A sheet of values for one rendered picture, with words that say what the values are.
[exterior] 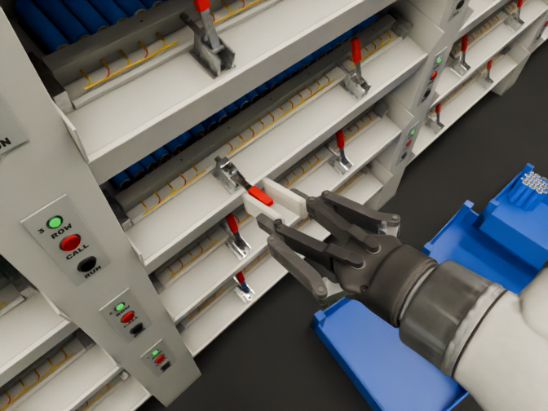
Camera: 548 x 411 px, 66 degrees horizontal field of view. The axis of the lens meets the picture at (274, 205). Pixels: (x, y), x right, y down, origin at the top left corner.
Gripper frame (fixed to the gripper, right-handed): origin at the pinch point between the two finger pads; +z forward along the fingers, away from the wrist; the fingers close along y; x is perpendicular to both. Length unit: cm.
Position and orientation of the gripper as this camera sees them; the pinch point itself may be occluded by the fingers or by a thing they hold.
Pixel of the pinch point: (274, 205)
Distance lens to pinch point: 51.9
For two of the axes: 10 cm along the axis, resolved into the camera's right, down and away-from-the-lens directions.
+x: -1.7, -7.1, -6.9
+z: -6.8, -4.2, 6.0
